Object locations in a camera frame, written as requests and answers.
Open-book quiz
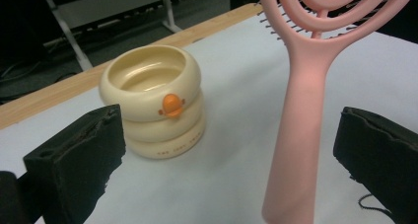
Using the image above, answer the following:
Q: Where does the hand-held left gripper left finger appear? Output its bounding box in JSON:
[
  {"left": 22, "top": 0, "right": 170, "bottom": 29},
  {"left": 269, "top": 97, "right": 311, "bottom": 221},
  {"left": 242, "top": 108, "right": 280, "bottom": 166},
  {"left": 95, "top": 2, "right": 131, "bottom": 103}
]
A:
[{"left": 23, "top": 104, "right": 126, "bottom": 224}]

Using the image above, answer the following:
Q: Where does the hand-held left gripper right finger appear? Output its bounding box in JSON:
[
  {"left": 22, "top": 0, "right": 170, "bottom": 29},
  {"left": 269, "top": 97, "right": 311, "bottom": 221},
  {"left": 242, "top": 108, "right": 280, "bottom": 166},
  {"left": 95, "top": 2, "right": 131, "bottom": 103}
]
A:
[{"left": 333, "top": 106, "right": 418, "bottom": 224}]

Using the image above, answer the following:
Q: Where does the pink hairbrush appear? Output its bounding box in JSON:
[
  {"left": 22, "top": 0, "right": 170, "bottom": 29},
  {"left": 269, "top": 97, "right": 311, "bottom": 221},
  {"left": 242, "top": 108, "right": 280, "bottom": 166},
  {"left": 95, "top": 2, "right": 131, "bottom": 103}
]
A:
[{"left": 257, "top": 0, "right": 418, "bottom": 224}]

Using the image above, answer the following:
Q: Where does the cream duck-face bowl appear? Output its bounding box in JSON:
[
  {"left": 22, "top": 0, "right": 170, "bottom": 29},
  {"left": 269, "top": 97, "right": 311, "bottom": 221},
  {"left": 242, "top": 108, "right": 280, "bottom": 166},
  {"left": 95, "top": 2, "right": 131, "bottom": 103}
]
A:
[{"left": 99, "top": 44, "right": 207, "bottom": 160}]

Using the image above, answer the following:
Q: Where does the grey metal stand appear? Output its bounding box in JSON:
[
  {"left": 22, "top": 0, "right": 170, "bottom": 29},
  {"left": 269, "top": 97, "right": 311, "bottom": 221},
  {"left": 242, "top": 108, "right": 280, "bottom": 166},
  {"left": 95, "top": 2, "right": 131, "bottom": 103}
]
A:
[{"left": 38, "top": 0, "right": 183, "bottom": 72}]

